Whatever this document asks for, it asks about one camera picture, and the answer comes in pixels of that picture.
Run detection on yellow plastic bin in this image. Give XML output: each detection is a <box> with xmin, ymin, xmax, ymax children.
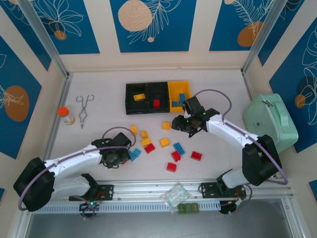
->
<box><xmin>167</xmin><ymin>80</ymin><xmax>192</xmax><ymax>114</ymax></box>

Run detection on black plastic bin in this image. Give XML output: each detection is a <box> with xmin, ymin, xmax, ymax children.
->
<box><xmin>124</xmin><ymin>82</ymin><xmax>149</xmax><ymax>115</ymax></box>
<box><xmin>146</xmin><ymin>81</ymin><xmax>170</xmax><ymax>114</ymax></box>

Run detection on metal tongs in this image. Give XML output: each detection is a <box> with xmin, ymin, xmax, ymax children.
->
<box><xmin>75</xmin><ymin>94</ymin><xmax>95</xmax><ymax>129</ymax></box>

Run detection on orange-capped small bottle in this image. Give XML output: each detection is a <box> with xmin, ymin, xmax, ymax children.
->
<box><xmin>57</xmin><ymin>106</ymin><xmax>75</xmax><ymax>126</ymax></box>

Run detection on clear plastic bag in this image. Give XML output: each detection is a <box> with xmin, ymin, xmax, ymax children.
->
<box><xmin>159</xmin><ymin>182</ymin><xmax>190</xmax><ymax>213</ymax></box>

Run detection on mint green zip case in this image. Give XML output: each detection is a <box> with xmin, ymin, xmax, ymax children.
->
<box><xmin>242</xmin><ymin>93</ymin><xmax>299</xmax><ymax>156</ymax></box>

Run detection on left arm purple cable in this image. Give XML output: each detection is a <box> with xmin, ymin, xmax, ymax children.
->
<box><xmin>19</xmin><ymin>126</ymin><xmax>137</xmax><ymax>220</ymax></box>

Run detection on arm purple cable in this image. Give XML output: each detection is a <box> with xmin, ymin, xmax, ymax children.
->
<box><xmin>190</xmin><ymin>89</ymin><xmax>289</xmax><ymax>216</ymax></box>
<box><xmin>19</xmin><ymin>126</ymin><xmax>137</xmax><ymax>220</ymax></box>

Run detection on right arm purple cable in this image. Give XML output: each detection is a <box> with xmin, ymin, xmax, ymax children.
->
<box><xmin>190</xmin><ymin>89</ymin><xmax>289</xmax><ymax>216</ymax></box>

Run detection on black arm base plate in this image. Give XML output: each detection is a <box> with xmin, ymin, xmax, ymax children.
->
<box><xmin>200</xmin><ymin>182</ymin><xmax>248</xmax><ymax>199</ymax></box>
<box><xmin>68</xmin><ymin>184</ymin><xmax>115</xmax><ymax>201</ymax></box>

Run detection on aluminium rail frame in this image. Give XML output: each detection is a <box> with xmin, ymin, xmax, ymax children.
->
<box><xmin>21</xmin><ymin>178</ymin><xmax>295</xmax><ymax>205</ymax></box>

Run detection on slotted grey cable duct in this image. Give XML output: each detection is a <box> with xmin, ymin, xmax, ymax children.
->
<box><xmin>31</xmin><ymin>201</ymin><xmax>221</xmax><ymax>214</ymax></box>

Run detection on aluminium frame post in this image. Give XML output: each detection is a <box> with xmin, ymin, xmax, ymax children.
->
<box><xmin>18</xmin><ymin>0</ymin><xmax>70</xmax><ymax>78</ymax></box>
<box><xmin>241</xmin><ymin>0</ymin><xmax>290</xmax><ymax>75</ymax></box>

